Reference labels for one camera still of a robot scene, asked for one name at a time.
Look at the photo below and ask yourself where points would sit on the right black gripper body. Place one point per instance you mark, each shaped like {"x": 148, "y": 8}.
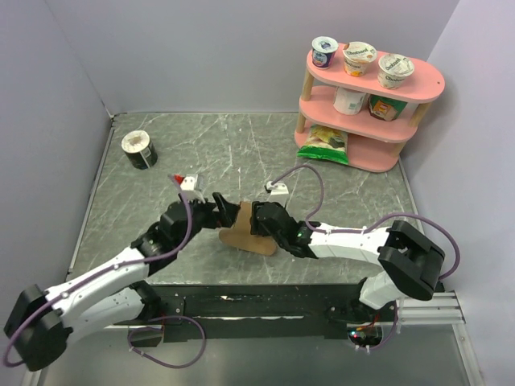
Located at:
{"x": 257, "y": 226}

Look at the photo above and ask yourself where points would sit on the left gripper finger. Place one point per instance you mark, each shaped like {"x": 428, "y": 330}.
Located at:
{"x": 226, "y": 218}
{"x": 222, "y": 204}

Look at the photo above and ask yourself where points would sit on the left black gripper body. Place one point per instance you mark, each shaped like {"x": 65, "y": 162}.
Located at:
{"x": 203, "y": 215}

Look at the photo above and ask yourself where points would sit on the brown cardboard box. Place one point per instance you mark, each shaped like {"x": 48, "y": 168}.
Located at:
{"x": 239, "y": 236}

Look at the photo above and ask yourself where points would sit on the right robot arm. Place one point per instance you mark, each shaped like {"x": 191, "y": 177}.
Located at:
{"x": 411, "y": 263}

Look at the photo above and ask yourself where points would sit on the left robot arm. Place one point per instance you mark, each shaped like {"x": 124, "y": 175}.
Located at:
{"x": 39, "y": 324}

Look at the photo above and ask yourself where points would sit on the black white yogurt cup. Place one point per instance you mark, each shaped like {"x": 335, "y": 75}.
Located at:
{"x": 139, "y": 149}

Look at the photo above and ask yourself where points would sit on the green snack bag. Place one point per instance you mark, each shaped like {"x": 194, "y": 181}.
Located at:
{"x": 327, "y": 144}

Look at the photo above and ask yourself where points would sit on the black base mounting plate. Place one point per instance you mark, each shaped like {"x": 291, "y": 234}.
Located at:
{"x": 257, "y": 311}

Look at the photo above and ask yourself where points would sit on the white cup middle shelf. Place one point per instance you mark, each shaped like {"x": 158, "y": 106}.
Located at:
{"x": 347, "y": 101}

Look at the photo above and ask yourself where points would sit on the pink three-tier shelf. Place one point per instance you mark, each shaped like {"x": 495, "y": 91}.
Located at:
{"x": 373, "y": 145}

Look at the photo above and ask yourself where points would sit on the green package middle shelf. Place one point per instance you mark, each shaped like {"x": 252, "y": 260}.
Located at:
{"x": 384, "y": 108}

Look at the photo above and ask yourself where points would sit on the blue white yogurt cup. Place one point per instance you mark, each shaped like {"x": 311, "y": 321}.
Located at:
{"x": 323, "y": 51}

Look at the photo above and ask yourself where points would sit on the orange Chobani yogurt cup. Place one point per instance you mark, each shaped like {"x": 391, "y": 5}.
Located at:
{"x": 357, "y": 57}

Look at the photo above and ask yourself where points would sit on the white Chobani yogurt cup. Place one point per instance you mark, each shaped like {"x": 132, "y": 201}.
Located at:
{"x": 394, "y": 69}

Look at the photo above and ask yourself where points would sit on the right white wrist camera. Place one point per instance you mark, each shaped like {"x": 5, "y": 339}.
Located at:
{"x": 276, "y": 189}

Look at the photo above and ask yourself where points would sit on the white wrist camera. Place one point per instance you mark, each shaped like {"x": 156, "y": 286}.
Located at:
{"x": 192, "y": 186}
{"x": 276, "y": 189}

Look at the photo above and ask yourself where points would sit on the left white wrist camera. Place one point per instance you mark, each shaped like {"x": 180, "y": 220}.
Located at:
{"x": 192, "y": 186}

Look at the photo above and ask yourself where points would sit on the aluminium frame rail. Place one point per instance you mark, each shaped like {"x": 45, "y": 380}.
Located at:
{"x": 113, "y": 312}

